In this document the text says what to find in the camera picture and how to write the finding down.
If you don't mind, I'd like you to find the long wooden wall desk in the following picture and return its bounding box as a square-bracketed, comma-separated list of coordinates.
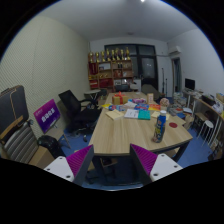
[183, 89, 224, 161]

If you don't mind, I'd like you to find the black office chair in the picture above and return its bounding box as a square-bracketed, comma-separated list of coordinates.
[58, 89, 101, 138]

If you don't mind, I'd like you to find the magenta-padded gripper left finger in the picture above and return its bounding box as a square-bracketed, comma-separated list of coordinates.
[43, 144, 95, 187]

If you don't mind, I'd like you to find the black microphone stand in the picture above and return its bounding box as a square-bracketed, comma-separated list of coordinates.
[161, 67, 167, 95]

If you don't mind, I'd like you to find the striped cushion wooden chair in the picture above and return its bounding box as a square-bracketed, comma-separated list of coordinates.
[0, 116, 42, 164]

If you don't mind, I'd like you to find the white round stool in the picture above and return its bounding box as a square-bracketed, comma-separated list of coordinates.
[197, 119, 214, 139]

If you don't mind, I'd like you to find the beige book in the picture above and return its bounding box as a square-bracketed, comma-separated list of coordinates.
[105, 109, 125, 121]

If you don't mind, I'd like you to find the blue printed book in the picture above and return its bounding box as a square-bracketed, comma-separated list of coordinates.
[134, 103, 150, 111]

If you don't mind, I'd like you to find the black computer monitor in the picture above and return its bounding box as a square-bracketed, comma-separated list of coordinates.
[184, 78, 196, 91]

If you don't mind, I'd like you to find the white air conditioner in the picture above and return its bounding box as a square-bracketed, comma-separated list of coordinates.
[168, 45, 183, 56]

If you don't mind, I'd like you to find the orange gift box red ribbon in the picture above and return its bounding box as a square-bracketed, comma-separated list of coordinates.
[111, 91, 129, 106]

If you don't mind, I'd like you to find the white book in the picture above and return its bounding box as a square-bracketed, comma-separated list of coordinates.
[123, 108, 140, 120]

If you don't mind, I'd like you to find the black box on desk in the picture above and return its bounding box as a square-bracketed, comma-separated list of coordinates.
[201, 94, 216, 107]

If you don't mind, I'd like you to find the black case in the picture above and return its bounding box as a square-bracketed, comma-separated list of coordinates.
[114, 83, 131, 93]

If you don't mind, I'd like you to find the purple sign board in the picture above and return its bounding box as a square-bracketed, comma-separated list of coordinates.
[33, 98, 62, 134]

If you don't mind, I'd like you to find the blue drink bottle white cap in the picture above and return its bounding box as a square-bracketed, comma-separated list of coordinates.
[152, 110, 168, 144]

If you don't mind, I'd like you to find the pink purple package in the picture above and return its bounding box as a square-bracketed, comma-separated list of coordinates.
[132, 97, 147, 104]

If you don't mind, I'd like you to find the black framed glass door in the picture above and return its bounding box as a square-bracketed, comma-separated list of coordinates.
[104, 43, 159, 91]

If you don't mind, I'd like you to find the black trash bag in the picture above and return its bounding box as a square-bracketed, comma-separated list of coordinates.
[37, 134, 66, 159]

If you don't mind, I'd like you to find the standing orange card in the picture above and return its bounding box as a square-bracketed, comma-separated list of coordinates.
[146, 92, 155, 105]

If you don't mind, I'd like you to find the dark grey suitcase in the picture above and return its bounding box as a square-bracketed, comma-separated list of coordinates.
[0, 84, 30, 134]

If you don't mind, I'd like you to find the orange book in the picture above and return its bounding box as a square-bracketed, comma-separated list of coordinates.
[148, 103, 162, 112]

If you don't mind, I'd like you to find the wooden shelf unit with trophies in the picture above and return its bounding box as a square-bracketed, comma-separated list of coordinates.
[87, 46, 135, 90]

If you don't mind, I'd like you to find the pile of books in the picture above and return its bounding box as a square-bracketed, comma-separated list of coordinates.
[169, 93, 194, 118]

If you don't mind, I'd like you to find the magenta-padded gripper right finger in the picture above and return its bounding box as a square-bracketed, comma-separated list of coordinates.
[129, 143, 184, 186]

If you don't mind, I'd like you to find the small wooden stool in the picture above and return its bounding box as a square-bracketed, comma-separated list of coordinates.
[193, 112, 209, 130]

